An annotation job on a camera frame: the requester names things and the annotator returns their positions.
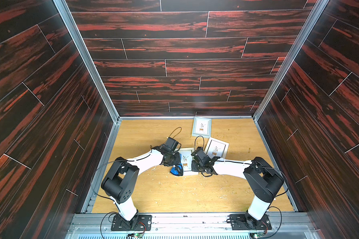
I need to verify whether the blue microfiber cloth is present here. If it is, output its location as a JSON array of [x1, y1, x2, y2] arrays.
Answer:
[[170, 164, 183, 176]]

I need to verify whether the cream picture frame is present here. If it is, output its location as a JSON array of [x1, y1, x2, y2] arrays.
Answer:
[[179, 148, 198, 176], [204, 137, 229, 158]]

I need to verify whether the light green picture frame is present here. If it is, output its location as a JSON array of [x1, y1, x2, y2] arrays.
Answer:
[[191, 117, 212, 138]]

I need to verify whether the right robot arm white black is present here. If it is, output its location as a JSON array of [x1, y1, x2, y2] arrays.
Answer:
[[192, 155, 285, 221]]

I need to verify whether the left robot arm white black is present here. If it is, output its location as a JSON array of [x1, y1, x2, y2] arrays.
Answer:
[[101, 146, 180, 223]]

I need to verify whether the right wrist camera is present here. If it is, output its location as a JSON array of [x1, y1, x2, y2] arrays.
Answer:
[[191, 147, 210, 166]]

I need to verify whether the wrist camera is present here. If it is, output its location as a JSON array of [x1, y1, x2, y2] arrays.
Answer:
[[163, 137, 179, 152], [191, 147, 210, 166]]

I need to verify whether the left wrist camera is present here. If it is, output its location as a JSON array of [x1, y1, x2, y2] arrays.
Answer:
[[163, 137, 179, 152]]

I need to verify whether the aluminium front rail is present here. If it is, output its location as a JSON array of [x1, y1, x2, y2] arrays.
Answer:
[[66, 212, 322, 239]]

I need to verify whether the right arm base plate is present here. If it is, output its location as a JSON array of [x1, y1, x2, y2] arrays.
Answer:
[[226, 214, 272, 231]]

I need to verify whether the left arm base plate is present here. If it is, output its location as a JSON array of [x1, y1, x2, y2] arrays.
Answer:
[[111, 214, 152, 232]]

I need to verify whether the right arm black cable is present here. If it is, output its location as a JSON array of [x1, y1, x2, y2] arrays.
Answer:
[[194, 135, 289, 239]]

